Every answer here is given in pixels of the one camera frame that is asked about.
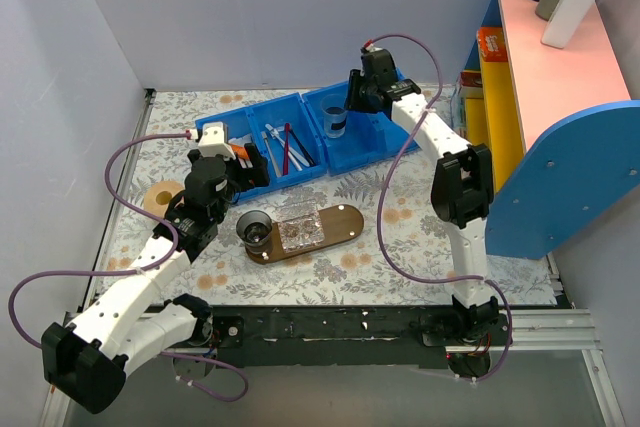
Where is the clear plastic cup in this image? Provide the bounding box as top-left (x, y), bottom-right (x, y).
top-left (321, 94), bottom-right (347, 139)

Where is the dark smoked plastic cup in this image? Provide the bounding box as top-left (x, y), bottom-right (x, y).
top-left (236, 210), bottom-right (273, 256)

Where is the clear textured acrylic holder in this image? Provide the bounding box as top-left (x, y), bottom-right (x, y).
top-left (277, 200), bottom-right (325, 253)

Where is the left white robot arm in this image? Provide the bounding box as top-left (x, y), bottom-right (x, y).
top-left (41, 143), bottom-right (269, 414)

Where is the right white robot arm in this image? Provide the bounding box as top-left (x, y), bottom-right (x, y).
top-left (345, 42), bottom-right (499, 345)

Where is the orange toothpaste tube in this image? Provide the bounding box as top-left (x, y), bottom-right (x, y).
top-left (231, 144), bottom-right (250, 160)

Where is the grey toothbrush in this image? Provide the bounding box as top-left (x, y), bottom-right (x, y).
top-left (261, 131), bottom-right (282, 178)

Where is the white toothbrush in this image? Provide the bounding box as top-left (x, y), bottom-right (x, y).
top-left (265, 124), bottom-right (302, 171)

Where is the red toothbrush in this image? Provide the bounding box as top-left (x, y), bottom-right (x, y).
top-left (283, 122), bottom-right (290, 176)

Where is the oval wooden tray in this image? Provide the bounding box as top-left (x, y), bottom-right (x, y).
top-left (236, 204), bottom-right (364, 265)

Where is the floral table mat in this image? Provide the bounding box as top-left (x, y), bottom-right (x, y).
top-left (97, 84), bottom-right (559, 307)

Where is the left blue divided bin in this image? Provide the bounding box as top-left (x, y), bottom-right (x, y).
top-left (195, 93), bottom-right (328, 203)

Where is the blue divided bin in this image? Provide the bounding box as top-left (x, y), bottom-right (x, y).
top-left (195, 93), bottom-right (328, 203)
top-left (302, 81), bottom-right (409, 176)

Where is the right blue divided bin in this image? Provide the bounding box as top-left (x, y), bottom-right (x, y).
top-left (302, 81), bottom-right (409, 176)

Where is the sponge package box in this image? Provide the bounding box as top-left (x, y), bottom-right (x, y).
top-left (451, 69), bottom-right (484, 125)

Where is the orange snack box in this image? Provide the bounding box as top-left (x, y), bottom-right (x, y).
top-left (476, 26), bottom-right (508, 62)

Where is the blue pink shelf unit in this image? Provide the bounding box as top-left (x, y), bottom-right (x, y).
top-left (482, 0), bottom-right (639, 259)

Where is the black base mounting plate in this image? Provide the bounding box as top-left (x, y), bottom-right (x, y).
top-left (154, 304), bottom-right (514, 373)

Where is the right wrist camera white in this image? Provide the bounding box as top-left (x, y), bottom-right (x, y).
top-left (361, 40), bottom-right (380, 54)

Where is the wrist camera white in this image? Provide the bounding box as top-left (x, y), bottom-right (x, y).
top-left (361, 40), bottom-right (380, 54)
top-left (198, 122), bottom-right (235, 159)

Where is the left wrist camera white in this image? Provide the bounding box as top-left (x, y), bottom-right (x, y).
top-left (198, 122), bottom-right (235, 159)

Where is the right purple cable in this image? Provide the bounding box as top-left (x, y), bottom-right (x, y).
top-left (364, 34), bottom-right (515, 386)

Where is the wooden ring roll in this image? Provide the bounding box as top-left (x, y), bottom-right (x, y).
top-left (143, 181), bottom-right (185, 216)

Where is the aluminium frame rail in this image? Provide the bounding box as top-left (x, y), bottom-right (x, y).
top-left (41, 309), bottom-right (625, 426)

